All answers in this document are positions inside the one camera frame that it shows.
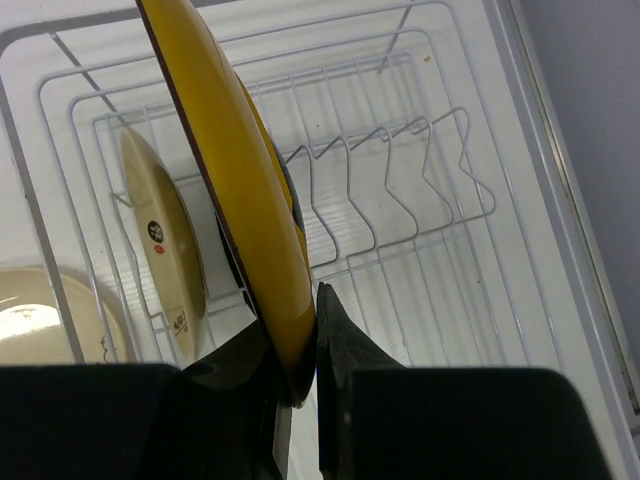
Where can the white wire dish rack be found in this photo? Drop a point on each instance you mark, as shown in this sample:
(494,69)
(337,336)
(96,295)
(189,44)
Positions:
(418,179)

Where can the cream plate with black patch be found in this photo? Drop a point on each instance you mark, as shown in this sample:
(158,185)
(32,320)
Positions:
(31,328)

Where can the yellow brown patterned plate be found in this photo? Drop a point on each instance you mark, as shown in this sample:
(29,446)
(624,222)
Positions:
(244,179)

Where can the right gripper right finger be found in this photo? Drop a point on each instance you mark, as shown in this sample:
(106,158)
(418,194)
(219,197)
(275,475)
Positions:
(378,419)

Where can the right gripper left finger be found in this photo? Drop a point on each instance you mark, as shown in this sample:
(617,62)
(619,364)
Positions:
(221,418)

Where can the cream plate with red dot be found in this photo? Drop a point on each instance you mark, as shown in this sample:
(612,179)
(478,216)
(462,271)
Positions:
(168,240)

